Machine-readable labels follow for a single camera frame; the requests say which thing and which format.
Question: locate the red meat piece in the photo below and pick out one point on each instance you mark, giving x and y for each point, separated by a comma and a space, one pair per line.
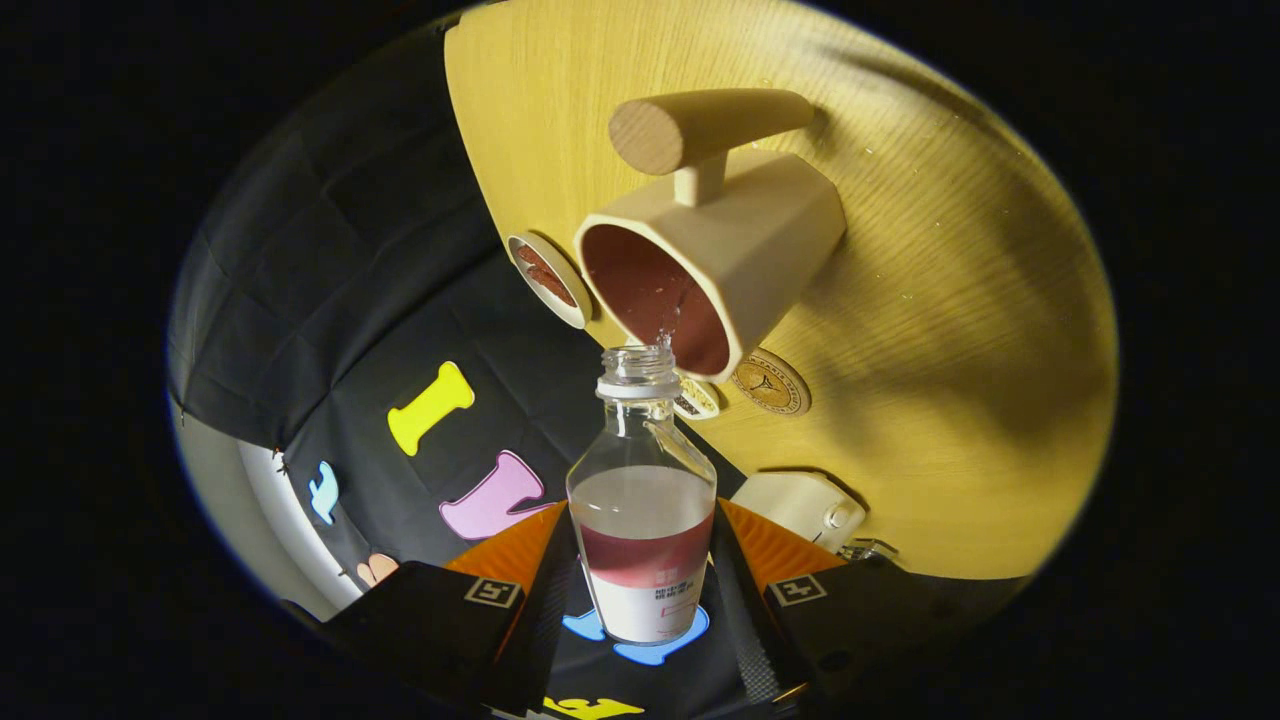
535, 262
558, 288

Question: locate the black backdrop cloth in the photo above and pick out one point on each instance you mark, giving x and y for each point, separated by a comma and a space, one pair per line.
330, 250

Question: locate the wooden table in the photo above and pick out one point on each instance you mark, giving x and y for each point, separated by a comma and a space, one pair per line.
950, 300

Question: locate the white toaster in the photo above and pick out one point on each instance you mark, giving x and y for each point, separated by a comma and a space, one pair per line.
790, 500

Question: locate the clear juice bottle pink label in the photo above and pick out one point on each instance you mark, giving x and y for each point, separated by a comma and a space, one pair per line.
640, 520

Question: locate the round white plate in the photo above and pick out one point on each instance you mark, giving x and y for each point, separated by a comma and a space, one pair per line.
574, 270

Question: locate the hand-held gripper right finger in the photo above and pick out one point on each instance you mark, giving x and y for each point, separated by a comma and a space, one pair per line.
745, 630

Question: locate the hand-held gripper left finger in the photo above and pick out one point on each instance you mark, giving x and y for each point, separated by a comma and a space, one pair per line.
545, 620

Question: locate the round cork coaster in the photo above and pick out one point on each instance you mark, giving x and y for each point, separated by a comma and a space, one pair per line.
772, 382

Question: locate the white divided spice dish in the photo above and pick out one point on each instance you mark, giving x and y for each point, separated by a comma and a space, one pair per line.
695, 402

